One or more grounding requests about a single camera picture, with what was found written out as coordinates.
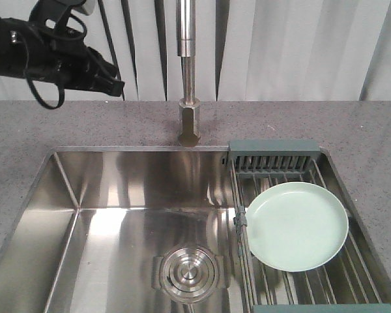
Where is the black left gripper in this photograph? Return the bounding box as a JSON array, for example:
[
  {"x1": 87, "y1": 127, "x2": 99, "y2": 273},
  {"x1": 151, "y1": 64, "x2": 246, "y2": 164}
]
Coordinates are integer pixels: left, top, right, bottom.
[{"x1": 50, "y1": 29, "x2": 124, "y2": 97}]

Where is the light green round plate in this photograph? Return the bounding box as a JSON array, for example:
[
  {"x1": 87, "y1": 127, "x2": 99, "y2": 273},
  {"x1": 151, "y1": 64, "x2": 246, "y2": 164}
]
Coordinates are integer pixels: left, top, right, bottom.
[{"x1": 246, "y1": 182, "x2": 349, "y2": 273}]

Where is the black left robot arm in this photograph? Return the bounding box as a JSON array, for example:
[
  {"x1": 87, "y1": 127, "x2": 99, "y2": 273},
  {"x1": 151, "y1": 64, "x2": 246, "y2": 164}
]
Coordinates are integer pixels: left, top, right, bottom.
[{"x1": 0, "y1": 17, "x2": 124, "y2": 99}]

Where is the metal roll-up dry rack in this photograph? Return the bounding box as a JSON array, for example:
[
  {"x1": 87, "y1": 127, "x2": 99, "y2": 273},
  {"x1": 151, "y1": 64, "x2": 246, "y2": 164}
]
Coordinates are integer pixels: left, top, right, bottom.
[{"x1": 225, "y1": 140, "x2": 391, "y2": 312}]

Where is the stainless steel faucet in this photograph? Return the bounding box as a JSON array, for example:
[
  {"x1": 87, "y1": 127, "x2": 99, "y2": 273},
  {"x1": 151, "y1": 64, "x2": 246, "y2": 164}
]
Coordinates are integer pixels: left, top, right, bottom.
[{"x1": 176, "y1": 0, "x2": 200, "y2": 147}]

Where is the white pleated curtain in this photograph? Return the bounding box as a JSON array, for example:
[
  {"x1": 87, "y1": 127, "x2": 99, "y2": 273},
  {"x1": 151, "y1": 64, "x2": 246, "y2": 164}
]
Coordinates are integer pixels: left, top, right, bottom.
[{"x1": 0, "y1": 0, "x2": 391, "y2": 102}]

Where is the stainless steel sink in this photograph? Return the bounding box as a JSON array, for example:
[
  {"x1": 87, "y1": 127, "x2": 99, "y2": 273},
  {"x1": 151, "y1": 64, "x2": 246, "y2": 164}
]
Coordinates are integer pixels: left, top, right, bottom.
[{"x1": 0, "y1": 147, "x2": 249, "y2": 312}]

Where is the round steel sink drain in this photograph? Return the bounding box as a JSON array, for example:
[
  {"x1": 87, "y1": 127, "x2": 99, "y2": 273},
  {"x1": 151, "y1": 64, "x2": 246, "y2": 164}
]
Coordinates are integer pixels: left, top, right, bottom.
[{"x1": 151, "y1": 245, "x2": 229, "y2": 305}]

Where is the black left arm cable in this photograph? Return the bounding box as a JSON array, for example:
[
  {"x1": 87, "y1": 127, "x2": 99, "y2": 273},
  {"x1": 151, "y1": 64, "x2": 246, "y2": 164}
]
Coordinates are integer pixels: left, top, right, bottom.
[{"x1": 22, "y1": 9, "x2": 89, "y2": 110}]

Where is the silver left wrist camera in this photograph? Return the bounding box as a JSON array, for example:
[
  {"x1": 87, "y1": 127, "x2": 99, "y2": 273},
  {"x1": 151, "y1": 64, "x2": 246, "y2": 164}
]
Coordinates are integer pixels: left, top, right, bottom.
[{"x1": 31, "y1": 0, "x2": 97, "y2": 30}]

